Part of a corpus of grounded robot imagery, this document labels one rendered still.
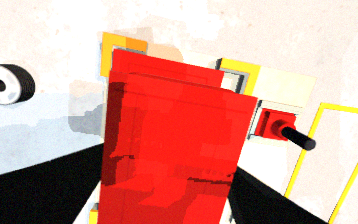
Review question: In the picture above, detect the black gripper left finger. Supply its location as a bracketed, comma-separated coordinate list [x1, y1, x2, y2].
[0, 143, 104, 224]

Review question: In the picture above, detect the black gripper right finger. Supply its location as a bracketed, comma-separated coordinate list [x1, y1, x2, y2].
[227, 165, 329, 224]

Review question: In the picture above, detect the black toy car tyre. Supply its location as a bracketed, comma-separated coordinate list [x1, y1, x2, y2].
[0, 64, 36, 105]

